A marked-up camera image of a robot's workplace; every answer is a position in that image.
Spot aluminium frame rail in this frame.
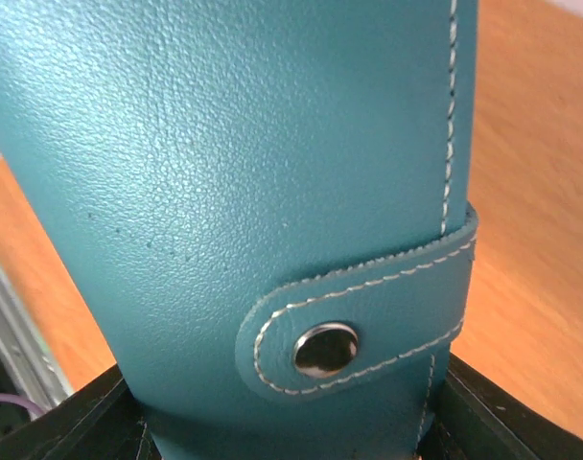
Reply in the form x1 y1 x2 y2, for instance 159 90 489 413
0 265 74 410

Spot teal leather card holder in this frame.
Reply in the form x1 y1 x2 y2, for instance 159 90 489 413
0 1 478 459

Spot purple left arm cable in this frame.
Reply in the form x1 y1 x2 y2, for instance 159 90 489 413
0 391 43 423

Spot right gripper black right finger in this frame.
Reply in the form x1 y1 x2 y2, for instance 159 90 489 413
423 356 583 460

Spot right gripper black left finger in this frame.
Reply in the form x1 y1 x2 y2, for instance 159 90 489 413
0 366 151 460

